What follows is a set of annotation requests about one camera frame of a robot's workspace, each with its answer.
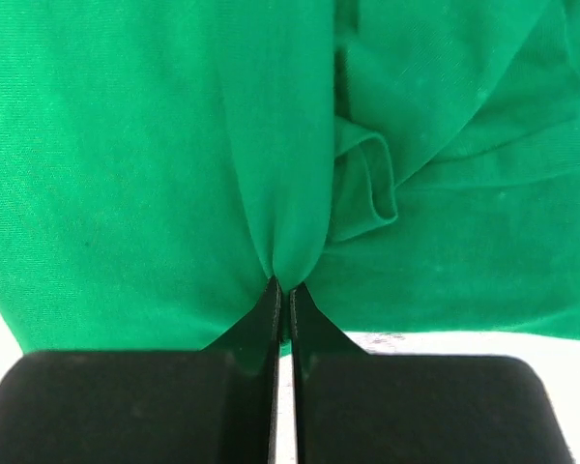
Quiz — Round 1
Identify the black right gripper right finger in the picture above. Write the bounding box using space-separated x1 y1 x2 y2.
289 286 572 464

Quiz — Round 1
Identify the floral patterned table mat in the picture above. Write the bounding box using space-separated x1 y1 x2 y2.
0 275 580 464

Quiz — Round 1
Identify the green t shirt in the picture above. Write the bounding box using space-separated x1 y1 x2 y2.
0 1 580 352

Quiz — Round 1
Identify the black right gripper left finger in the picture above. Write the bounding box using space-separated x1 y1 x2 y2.
0 279 282 464

